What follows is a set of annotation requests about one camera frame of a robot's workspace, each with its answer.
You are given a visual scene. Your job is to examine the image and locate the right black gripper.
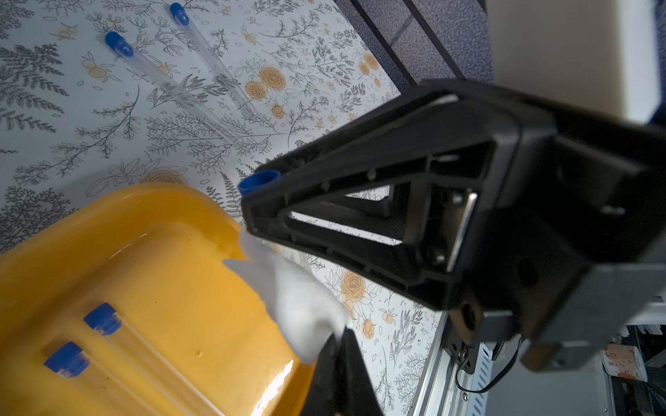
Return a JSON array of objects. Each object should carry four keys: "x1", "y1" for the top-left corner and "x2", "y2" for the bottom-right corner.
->
[{"x1": 436, "y1": 111, "x2": 666, "y2": 373}]

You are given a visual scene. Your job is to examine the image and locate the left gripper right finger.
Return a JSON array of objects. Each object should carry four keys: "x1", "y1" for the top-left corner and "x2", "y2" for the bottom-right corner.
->
[{"x1": 335, "y1": 329, "x2": 383, "y2": 416}]

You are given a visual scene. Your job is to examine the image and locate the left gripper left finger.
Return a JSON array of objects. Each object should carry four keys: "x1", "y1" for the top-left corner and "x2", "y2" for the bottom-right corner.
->
[{"x1": 300, "y1": 336, "x2": 339, "y2": 416}]

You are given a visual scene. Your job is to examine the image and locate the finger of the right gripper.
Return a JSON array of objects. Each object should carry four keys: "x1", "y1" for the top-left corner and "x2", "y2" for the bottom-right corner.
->
[
  {"x1": 243, "y1": 207, "x2": 453, "y2": 311},
  {"x1": 242, "y1": 79, "x2": 557, "y2": 208}
]

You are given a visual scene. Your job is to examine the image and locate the white wipe cloth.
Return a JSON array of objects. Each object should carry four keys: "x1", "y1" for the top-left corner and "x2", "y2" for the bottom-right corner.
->
[{"x1": 224, "y1": 229, "x2": 351, "y2": 364}]

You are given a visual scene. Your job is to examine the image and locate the yellow plastic tray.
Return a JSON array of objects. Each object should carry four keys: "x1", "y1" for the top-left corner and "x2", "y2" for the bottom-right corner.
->
[{"x1": 1, "y1": 183, "x2": 314, "y2": 415}]

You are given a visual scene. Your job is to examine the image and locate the clear test tube blue cap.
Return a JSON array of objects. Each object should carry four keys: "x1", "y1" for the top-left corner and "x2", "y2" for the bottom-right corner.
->
[{"x1": 43, "y1": 341, "x2": 161, "y2": 415}]

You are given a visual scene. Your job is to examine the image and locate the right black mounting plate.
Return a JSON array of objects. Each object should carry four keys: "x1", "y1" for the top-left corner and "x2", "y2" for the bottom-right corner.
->
[{"x1": 442, "y1": 317, "x2": 480, "y2": 375}]

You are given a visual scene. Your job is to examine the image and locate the orange print paper cup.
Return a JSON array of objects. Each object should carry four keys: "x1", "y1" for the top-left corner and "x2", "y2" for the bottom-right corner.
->
[{"x1": 601, "y1": 344, "x2": 648, "y2": 382}]

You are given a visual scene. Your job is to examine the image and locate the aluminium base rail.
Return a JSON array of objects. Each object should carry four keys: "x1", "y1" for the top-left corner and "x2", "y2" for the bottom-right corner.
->
[{"x1": 408, "y1": 313, "x2": 494, "y2": 416}]

